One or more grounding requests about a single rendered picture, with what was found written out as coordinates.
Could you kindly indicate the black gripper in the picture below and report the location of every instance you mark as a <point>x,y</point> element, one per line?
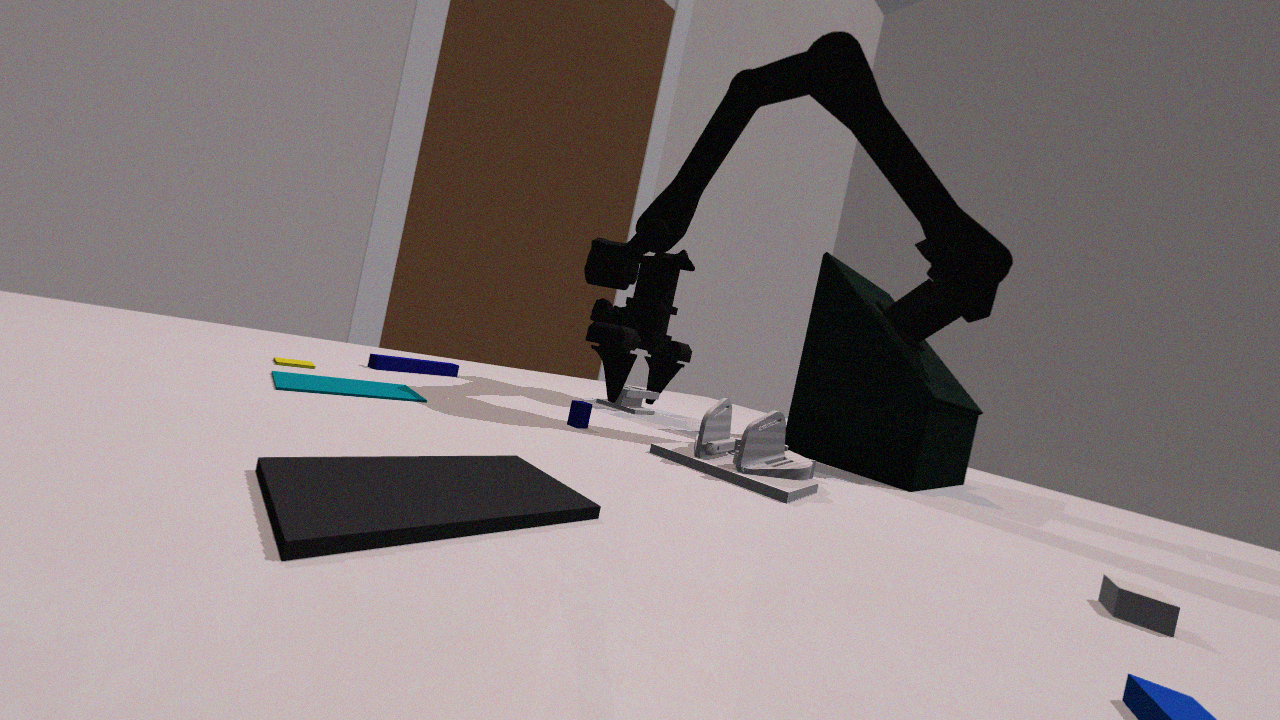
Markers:
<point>647,329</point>

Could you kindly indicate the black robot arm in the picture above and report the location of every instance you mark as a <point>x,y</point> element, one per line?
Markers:
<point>967,262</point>

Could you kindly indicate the yellow flat bar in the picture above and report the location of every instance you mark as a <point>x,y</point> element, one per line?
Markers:
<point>294,363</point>

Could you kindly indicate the teal flat plate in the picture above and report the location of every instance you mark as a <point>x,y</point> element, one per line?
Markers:
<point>341,386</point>

